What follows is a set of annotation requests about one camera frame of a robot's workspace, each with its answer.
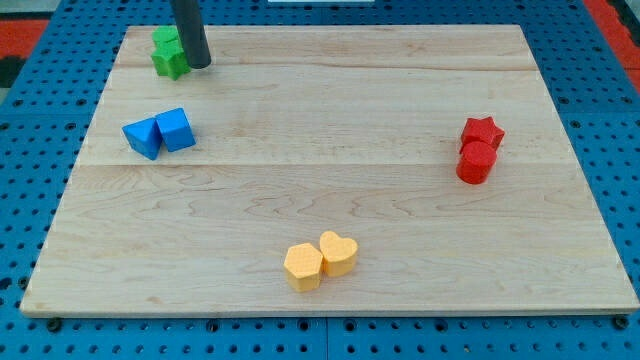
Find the black cylindrical robot arm stick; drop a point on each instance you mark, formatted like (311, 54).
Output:
(191, 31)

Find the light wooden board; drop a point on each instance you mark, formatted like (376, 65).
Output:
(353, 129)

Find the yellow heart block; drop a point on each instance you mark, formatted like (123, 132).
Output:
(339, 253)

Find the yellow hexagon block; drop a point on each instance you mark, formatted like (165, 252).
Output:
(302, 266)

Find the blue cube block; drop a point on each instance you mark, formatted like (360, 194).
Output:
(175, 129)

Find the red cylinder block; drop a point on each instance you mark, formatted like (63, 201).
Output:
(476, 162)

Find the red star block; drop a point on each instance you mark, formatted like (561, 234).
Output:
(483, 130)

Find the blue triangle block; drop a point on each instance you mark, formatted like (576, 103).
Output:
(144, 137)

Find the green star block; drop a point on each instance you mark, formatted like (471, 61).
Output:
(169, 60)

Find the green round block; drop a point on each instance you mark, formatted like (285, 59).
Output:
(164, 35)

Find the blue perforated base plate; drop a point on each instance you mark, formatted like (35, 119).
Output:
(48, 110)

